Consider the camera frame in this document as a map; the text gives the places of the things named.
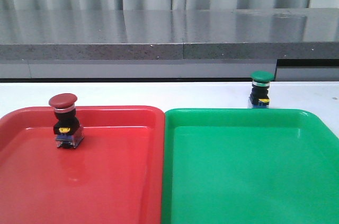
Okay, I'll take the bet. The green mushroom push button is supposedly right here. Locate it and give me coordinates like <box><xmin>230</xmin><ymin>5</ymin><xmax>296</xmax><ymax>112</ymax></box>
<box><xmin>248</xmin><ymin>70</ymin><xmax>274</xmax><ymax>109</ymax></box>

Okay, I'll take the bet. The red mushroom push button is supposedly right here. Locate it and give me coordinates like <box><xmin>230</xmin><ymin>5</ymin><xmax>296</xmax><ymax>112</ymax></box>
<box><xmin>49</xmin><ymin>93</ymin><xmax>84</xmax><ymax>149</ymax></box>

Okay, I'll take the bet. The green plastic tray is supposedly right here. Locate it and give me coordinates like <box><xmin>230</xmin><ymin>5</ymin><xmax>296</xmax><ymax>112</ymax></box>
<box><xmin>161</xmin><ymin>109</ymin><xmax>338</xmax><ymax>223</ymax></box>

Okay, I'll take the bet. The red plastic tray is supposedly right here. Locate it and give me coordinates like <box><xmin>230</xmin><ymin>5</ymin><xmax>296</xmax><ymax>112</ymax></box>
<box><xmin>1</xmin><ymin>106</ymin><xmax>165</xmax><ymax>223</ymax></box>

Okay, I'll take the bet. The grey stone counter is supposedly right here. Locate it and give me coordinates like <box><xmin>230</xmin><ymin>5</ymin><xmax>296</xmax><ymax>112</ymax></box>
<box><xmin>1</xmin><ymin>8</ymin><xmax>338</xmax><ymax>82</ymax></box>

